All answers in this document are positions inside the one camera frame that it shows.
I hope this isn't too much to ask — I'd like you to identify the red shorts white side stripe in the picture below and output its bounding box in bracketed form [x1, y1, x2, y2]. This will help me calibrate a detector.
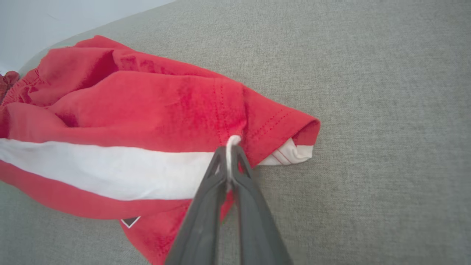
[0, 35, 321, 265]

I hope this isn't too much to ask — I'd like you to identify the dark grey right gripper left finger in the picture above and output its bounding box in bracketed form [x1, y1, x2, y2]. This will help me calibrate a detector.
[165, 145, 229, 265]

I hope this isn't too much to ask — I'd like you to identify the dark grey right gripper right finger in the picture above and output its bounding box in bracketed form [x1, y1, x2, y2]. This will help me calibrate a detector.
[230, 145, 293, 265]

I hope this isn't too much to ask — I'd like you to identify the grey fabric sofa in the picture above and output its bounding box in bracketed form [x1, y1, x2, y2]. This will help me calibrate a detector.
[0, 0, 471, 265]

